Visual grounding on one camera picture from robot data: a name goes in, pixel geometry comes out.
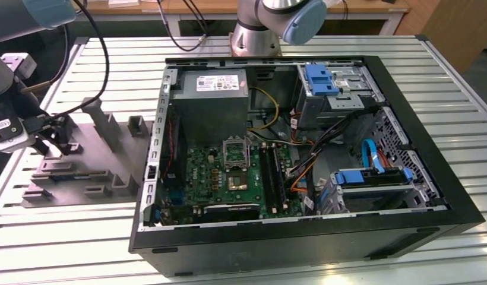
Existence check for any black cable with plug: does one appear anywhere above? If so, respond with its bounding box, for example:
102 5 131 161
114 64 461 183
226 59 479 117
157 0 209 52

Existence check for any black RAM slot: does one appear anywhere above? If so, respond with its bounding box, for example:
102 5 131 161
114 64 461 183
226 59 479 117
259 144 277 212
263 144 281 212
267 144 285 211

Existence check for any red black twisted wire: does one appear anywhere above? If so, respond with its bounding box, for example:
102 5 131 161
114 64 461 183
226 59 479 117
166 120 178 179

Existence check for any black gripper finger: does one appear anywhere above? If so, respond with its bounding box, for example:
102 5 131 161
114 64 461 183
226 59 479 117
53 118 76 159
32 133 52 157

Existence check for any RAM stick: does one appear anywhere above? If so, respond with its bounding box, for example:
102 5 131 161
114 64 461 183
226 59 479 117
270 145 291 210
49 174 94 181

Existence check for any metal drive cage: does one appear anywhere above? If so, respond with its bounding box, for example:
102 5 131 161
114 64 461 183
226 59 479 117
297 64 387 128

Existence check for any grey power supply unit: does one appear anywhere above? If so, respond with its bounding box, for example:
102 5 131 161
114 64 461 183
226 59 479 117
170 69 253 149

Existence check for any metal socket cover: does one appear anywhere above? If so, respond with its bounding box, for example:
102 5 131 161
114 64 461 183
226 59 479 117
222 137 251 170

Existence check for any blue plastic drive latch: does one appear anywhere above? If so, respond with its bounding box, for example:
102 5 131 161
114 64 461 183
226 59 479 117
306 64 339 96

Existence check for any grey wire bundle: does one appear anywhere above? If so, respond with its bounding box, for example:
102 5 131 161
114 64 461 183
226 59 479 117
247 130 317 146

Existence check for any black cable bundle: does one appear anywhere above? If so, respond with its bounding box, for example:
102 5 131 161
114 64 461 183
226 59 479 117
306 105 382 158

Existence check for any green motherboard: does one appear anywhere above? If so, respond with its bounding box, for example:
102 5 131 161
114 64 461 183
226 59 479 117
159 136 305 225

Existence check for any grey parts rack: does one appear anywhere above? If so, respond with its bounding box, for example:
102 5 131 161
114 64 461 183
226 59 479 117
21 96 157 208

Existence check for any yellow wire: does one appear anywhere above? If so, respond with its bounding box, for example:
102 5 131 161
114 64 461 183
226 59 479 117
246 85 281 131

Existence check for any hard disk in blue carrier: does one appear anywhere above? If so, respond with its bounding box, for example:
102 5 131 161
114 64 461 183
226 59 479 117
334 166 415 188

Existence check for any wooden cabinet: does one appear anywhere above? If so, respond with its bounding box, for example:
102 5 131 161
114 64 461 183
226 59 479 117
397 0 487 74

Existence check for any small grey camera box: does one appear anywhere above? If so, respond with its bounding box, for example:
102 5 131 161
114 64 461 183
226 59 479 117
0 52 40 78

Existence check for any black PC case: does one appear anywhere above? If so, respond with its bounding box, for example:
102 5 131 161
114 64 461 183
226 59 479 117
127 55 487 278

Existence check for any orange red wire bundle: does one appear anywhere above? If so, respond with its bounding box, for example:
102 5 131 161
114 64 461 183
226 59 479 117
289 130 317 147

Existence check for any light blue SATA wire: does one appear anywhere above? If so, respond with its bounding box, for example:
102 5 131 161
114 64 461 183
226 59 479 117
362 138 387 175

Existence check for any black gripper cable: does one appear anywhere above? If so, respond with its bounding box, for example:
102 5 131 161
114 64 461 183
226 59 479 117
49 0 111 119

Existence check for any graphics card with black shroud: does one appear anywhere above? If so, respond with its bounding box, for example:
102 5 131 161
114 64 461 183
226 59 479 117
194 202 263 222

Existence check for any CPU socket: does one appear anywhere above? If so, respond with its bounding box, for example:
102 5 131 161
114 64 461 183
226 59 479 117
226 173 251 191

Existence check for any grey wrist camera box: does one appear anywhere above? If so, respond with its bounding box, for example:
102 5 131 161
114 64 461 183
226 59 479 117
0 117 36 154

